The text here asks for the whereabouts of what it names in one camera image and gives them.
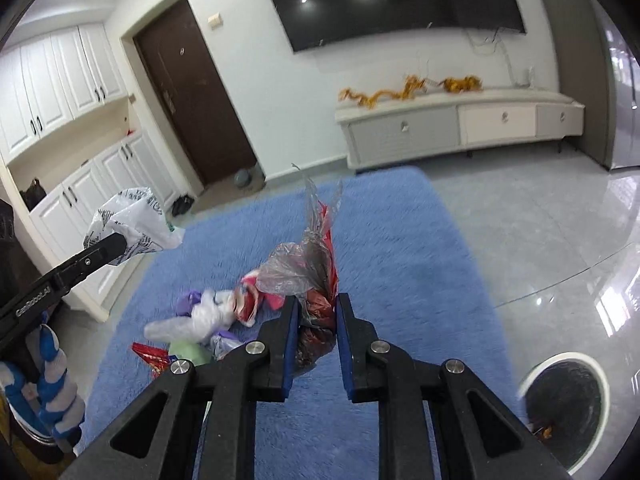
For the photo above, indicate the grey and white television console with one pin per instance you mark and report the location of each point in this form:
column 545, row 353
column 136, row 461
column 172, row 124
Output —
column 440, row 125

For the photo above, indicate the white-rimmed bin with black liner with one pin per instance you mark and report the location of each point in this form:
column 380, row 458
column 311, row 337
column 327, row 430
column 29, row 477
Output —
column 565, row 410

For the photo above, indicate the black shoes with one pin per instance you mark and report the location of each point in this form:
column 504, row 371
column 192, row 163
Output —
column 182, row 205

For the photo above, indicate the crinkled clear plastic wrapper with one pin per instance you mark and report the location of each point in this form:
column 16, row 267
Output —
column 295, row 270

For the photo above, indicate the pale green wrapper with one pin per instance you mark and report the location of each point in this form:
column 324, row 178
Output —
column 189, row 352

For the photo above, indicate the large black wall television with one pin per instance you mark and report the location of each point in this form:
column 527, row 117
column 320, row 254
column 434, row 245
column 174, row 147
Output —
column 390, row 0

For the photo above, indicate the white printed plastic bag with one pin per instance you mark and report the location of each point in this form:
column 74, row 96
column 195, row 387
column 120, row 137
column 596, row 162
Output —
column 142, row 220

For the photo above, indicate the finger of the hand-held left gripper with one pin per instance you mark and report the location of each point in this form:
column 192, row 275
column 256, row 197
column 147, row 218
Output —
column 95, row 258

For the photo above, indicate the shiny red foil wrapper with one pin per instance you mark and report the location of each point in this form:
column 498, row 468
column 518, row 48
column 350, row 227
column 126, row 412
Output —
column 152, row 355

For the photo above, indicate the dark handbag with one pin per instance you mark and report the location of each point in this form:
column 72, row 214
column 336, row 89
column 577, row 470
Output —
column 33, row 195

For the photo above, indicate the beige wall switch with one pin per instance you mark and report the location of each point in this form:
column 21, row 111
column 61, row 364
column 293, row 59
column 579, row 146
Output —
column 215, row 20

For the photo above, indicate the blue fluffy rug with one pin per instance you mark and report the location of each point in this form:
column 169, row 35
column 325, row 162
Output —
column 400, row 260

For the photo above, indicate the grey round object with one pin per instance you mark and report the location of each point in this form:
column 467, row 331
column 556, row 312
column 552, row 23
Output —
column 243, row 179

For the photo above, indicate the grey refrigerator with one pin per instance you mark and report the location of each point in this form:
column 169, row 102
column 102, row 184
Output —
column 622, row 85

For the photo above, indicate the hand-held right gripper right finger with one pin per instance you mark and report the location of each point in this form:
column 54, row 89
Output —
column 344, row 350

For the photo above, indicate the white base cabinets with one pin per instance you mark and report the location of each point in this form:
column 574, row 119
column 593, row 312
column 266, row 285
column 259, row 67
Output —
column 100, row 195

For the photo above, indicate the dark red snack bag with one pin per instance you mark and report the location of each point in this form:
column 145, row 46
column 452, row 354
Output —
column 315, row 330

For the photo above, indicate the red and white wrapper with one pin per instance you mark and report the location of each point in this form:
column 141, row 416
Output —
column 250, row 305

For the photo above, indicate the small clear plastic bag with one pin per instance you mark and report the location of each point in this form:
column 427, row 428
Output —
column 225, row 345

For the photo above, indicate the purple wrapper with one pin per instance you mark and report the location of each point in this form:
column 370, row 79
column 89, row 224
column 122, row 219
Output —
column 186, row 302

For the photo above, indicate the short golden dragon ornament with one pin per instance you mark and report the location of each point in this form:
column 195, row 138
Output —
column 460, row 85

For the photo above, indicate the dark brown door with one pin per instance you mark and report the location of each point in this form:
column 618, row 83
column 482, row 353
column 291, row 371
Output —
column 195, row 95

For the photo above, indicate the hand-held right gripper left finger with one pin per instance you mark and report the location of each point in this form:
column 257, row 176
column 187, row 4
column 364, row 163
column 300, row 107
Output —
column 293, row 350

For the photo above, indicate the long golden dragon ornament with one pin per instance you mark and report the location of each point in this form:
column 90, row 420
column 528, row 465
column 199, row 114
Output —
column 380, row 95

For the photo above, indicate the white wall cabinets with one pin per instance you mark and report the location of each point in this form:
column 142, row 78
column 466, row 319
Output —
column 55, row 85

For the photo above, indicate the white power strip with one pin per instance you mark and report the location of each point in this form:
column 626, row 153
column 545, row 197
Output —
column 528, row 77

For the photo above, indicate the white translucent plastic bag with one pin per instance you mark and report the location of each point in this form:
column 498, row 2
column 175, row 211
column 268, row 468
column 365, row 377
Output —
column 195, row 322

